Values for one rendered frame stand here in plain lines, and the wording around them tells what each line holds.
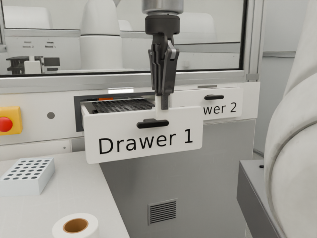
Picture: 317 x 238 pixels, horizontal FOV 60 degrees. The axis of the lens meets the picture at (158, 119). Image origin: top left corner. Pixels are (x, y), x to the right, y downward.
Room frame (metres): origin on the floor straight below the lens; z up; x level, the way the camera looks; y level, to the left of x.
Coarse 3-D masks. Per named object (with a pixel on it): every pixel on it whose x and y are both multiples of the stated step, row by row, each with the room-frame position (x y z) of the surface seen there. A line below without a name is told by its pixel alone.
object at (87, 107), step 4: (108, 100) 0.94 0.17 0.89; (112, 100) 0.94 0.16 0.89; (148, 100) 0.98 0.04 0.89; (152, 100) 0.94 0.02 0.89; (80, 104) 0.87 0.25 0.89; (84, 104) 0.91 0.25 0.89; (88, 104) 0.91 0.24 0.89; (84, 108) 0.81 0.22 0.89; (88, 108) 0.91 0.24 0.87; (92, 108) 0.92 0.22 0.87; (84, 112) 0.75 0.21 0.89; (88, 112) 0.75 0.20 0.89
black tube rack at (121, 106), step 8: (96, 104) 0.84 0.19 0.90; (104, 104) 0.84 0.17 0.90; (112, 104) 0.84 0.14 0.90; (120, 104) 0.84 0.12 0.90; (128, 104) 0.84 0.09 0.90; (136, 104) 0.84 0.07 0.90; (144, 104) 0.84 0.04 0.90; (152, 104) 0.84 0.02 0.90; (96, 112) 0.85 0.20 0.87; (104, 112) 0.73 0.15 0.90
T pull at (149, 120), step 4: (144, 120) 0.60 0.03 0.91; (148, 120) 0.60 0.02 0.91; (152, 120) 0.60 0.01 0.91; (156, 120) 0.59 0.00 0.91; (160, 120) 0.59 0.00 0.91; (164, 120) 0.59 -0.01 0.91; (136, 124) 0.58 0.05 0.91; (140, 124) 0.57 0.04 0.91; (144, 124) 0.58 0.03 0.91; (148, 124) 0.58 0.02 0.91; (152, 124) 0.58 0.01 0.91; (156, 124) 0.59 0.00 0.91; (160, 124) 0.59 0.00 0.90; (164, 124) 0.59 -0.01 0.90; (168, 124) 0.60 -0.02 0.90; (140, 128) 0.57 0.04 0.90
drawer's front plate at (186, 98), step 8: (224, 88) 1.00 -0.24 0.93; (232, 88) 1.00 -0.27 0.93; (240, 88) 1.01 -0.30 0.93; (176, 96) 0.92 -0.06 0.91; (184, 96) 0.93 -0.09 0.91; (192, 96) 0.94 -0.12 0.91; (200, 96) 0.95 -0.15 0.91; (224, 96) 0.99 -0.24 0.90; (232, 96) 1.00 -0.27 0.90; (240, 96) 1.01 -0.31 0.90; (176, 104) 0.92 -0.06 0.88; (184, 104) 0.93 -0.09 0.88; (192, 104) 0.94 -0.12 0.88; (200, 104) 0.95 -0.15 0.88; (208, 104) 0.96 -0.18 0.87; (216, 104) 0.98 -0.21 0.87; (224, 104) 0.99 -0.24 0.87; (232, 104) 1.00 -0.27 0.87; (240, 104) 1.01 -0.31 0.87; (208, 112) 0.97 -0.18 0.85; (216, 112) 0.98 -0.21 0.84; (224, 112) 0.99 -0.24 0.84; (232, 112) 1.00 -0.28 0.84; (240, 112) 1.01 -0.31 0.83
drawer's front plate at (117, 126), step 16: (112, 112) 0.60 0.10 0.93; (128, 112) 0.60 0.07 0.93; (144, 112) 0.61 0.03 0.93; (176, 112) 0.64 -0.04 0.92; (192, 112) 0.66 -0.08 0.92; (96, 128) 0.57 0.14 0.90; (112, 128) 0.59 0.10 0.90; (128, 128) 0.60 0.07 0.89; (144, 128) 0.61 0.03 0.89; (160, 128) 0.63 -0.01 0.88; (176, 128) 0.64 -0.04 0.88; (192, 128) 0.66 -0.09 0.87; (96, 144) 0.57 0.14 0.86; (160, 144) 0.63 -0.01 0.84; (176, 144) 0.64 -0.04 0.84; (192, 144) 0.66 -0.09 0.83; (96, 160) 0.57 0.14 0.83; (112, 160) 0.59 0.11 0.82
